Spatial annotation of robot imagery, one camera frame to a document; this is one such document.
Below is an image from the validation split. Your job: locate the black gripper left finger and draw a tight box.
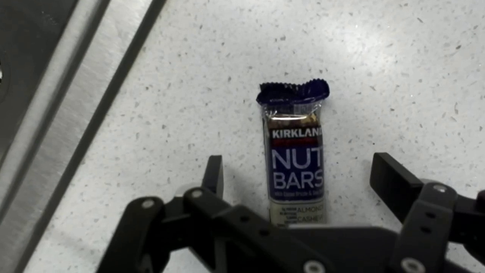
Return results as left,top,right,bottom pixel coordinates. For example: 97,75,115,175
97,155,335,273

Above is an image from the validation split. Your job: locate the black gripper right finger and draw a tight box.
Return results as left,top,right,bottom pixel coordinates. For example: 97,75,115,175
368,152,485,273

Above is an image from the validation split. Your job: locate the dark nut bar snack packet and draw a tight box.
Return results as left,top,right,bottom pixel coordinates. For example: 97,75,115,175
254,79,330,229

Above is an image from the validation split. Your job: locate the stainless steel double sink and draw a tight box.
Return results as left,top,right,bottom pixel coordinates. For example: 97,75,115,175
0,0,168,273

